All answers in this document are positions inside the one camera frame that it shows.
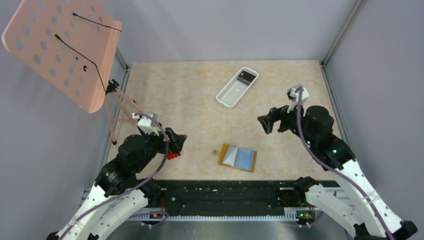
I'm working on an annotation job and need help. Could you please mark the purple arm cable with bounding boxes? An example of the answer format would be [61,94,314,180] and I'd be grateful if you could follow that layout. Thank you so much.
[294,85,397,240]
[57,112,170,240]

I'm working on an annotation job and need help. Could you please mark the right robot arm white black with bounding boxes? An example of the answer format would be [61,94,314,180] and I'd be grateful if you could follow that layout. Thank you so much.
[257,105,418,240]

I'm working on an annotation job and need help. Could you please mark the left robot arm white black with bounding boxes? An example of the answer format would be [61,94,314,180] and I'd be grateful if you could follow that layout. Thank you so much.
[47,127,187,240]

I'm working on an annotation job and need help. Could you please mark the white perforated plastic tray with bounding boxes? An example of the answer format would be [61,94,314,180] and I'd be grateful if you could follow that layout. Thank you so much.
[215,66,260,109]

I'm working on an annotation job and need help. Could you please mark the pink perforated music stand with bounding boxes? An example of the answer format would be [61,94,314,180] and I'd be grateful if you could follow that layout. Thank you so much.
[0,0,136,145]

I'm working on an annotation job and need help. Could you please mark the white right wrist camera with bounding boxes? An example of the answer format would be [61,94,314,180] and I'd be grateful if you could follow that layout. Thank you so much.
[286,84,310,113]

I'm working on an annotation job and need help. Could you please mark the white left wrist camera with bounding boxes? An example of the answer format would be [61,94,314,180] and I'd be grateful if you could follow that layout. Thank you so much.
[132,112,159,136]

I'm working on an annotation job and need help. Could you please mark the red white grid card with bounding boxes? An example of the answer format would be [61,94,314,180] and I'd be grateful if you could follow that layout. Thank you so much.
[167,152,181,160]

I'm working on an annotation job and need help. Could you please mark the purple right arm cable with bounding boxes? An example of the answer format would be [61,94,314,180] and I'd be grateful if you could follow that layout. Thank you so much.
[294,85,397,240]

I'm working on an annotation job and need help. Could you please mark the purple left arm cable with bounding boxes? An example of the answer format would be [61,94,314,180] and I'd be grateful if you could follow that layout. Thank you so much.
[57,112,170,240]

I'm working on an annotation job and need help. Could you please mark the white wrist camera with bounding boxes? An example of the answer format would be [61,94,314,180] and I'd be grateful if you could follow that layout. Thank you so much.
[286,84,310,113]
[132,112,159,136]

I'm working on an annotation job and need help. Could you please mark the black card stack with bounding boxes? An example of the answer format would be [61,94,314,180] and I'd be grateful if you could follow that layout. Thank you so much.
[237,70,257,86]

